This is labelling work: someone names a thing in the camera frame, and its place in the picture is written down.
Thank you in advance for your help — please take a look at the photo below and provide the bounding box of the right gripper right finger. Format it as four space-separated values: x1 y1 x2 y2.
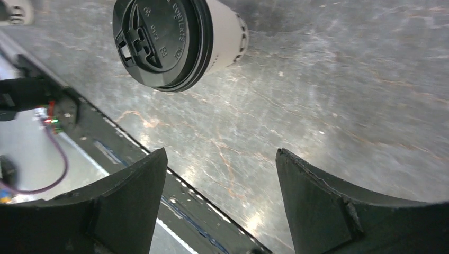
275 149 448 253

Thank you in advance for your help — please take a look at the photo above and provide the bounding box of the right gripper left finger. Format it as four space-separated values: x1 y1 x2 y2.
1 148 168 253

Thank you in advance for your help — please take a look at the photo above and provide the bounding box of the black plastic cup lid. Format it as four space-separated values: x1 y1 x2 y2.
113 1 214 93

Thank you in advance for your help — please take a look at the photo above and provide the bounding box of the white paper coffee cup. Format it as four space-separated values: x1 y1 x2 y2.
205 1 249 74

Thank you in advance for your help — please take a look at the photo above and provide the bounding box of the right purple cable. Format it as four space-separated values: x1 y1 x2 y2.
0 122 69 196

